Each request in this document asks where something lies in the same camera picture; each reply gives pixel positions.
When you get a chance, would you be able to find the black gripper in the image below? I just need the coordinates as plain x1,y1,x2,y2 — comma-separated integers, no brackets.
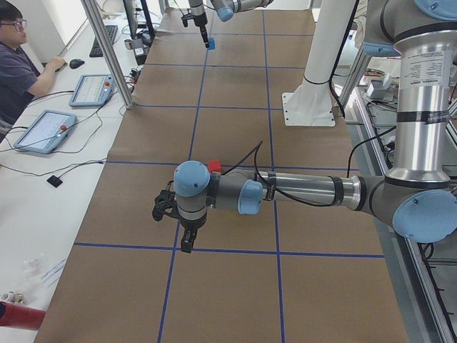
152,181,206,253
181,7,210,48

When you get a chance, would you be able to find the blue block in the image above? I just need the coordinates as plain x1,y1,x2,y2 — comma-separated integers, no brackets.
207,37,216,50

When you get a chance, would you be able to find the red block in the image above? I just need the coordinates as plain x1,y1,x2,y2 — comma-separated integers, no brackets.
207,159,223,173

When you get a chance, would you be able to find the black keyboard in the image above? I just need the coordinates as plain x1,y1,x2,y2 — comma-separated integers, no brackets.
89,24,119,59

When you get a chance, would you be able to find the far teach pendant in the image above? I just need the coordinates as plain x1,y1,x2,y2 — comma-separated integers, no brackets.
69,74,115,108

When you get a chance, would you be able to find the teach pendant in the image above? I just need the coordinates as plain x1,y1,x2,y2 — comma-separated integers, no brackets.
69,74,115,108
14,110,77,154

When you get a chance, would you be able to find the black computer mouse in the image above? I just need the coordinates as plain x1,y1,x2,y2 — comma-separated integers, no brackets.
69,59,85,69

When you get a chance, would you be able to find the near teach pendant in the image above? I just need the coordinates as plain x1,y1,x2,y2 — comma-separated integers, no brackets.
14,110,77,154

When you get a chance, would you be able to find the seated person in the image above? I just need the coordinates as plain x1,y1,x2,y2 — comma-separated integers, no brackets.
1,1,66,136

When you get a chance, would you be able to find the red fire extinguisher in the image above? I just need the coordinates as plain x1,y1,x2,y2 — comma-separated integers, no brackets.
1,302,46,342

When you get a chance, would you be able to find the aluminium frame post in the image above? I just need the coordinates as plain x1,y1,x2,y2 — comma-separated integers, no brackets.
81,0,134,109

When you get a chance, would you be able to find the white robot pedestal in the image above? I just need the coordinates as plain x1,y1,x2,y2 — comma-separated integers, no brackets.
282,0,358,127

